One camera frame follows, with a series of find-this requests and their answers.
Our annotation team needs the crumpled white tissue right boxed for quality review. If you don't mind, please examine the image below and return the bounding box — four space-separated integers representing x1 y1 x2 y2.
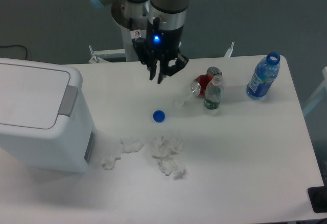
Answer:
150 136 186 179

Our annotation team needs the white trash can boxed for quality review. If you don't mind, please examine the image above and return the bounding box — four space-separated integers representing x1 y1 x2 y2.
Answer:
1 58 96 172

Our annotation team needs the black floor cable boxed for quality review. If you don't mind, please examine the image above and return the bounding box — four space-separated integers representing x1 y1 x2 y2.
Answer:
0 44 28 60

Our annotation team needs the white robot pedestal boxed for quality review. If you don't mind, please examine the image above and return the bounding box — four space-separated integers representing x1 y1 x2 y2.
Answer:
88 0 151 64

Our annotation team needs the black device at edge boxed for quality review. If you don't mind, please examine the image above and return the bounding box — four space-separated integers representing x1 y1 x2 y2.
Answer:
308 186 326 213

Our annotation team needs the crumpled white tissue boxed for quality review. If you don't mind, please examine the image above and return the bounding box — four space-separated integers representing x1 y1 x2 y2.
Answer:
150 136 186 179
101 138 145 170

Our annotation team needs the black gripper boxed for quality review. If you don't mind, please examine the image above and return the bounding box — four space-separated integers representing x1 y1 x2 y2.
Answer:
132 17 189 84

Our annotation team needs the crushed red soda can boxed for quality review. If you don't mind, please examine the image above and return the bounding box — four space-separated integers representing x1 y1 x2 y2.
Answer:
191 66 222 97

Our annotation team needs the crumpled white tissue left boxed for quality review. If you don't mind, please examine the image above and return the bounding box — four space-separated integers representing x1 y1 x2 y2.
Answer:
101 138 145 170

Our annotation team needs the clear green label bottle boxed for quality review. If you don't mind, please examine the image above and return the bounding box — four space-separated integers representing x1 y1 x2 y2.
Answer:
203 74 224 110

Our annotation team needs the blue bottle cap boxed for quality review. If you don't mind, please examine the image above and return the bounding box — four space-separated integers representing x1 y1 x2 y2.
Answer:
153 110 166 123

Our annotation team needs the white frame at right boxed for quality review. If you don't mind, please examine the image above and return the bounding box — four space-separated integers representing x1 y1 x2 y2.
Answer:
302 66 326 117

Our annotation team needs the blue plastic water bottle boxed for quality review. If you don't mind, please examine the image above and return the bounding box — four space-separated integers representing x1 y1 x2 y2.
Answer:
246 52 281 100

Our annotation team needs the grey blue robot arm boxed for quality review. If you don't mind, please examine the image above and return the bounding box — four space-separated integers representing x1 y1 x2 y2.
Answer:
90 0 190 83

